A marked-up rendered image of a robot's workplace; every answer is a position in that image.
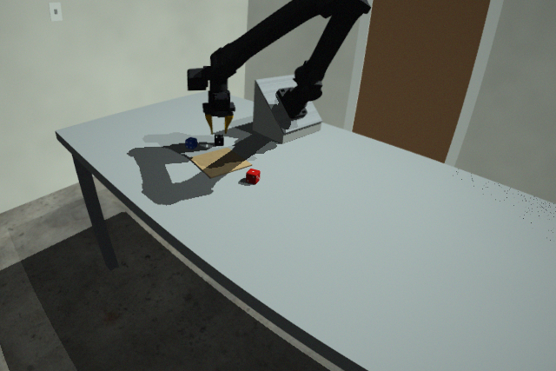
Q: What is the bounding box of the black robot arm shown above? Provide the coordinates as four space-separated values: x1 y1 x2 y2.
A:
188 0 371 119

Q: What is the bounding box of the blue die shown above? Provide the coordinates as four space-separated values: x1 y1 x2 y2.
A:
185 137 197 149

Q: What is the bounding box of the red die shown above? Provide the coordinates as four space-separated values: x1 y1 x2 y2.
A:
246 169 261 184

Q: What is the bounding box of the tan flat mat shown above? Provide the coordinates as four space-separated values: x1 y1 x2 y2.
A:
189 148 252 178

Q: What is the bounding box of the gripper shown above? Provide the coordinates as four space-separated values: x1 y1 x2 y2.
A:
202 89 235 135

